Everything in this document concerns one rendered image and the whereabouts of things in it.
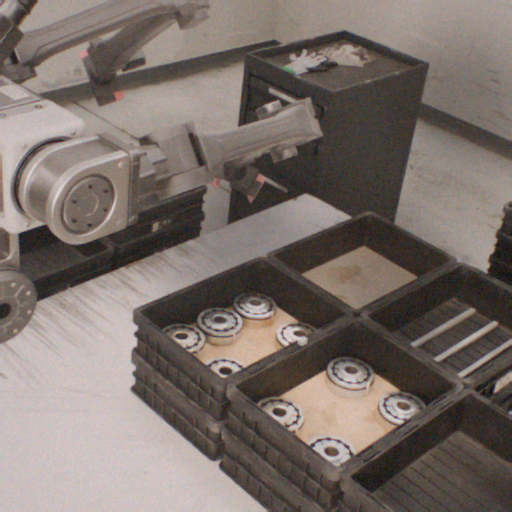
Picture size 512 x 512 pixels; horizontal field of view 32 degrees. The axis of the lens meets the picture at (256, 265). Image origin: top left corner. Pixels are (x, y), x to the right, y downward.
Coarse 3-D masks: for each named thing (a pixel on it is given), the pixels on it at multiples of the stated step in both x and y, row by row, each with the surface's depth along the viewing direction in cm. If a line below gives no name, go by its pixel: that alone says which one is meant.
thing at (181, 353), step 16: (224, 272) 208; (288, 272) 211; (192, 288) 201; (144, 304) 194; (160, 304) 195; (336, 304) 202; (144, 320) 189; (336, 320) 197; (160, 336) 185; (304, 336) 190; (176, 352) 183; (272, 352) 184; (192, 368) 180; (208, 368) 178; (224, 384) 175
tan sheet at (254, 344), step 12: (192, 324) 206; (276, 324) 210; (252, 336) 205; (264, 336) 206; (204, 348) 199; (216, 348) 200; (228, 348) 200; (240, 348) 201; (252, 348) 201; (264, 348) 202; (204, 360) 196; (240, 360) 197; (252, 360) 198
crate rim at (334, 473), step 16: (352, 320) 197; (320, 336) 191; (384, 336) 194; (288, 352) 185; (256, 368) 180; (432, 368) 186; (240, 384) 176; (240, 400) 172; (256, 416) 169; (416, 416) 173; (272, 432) 167; (288, 432) 165; (304, 448) 162; (368, 448) 164; (320, 464) 160; (352, 464) 160; (336, 480) 159
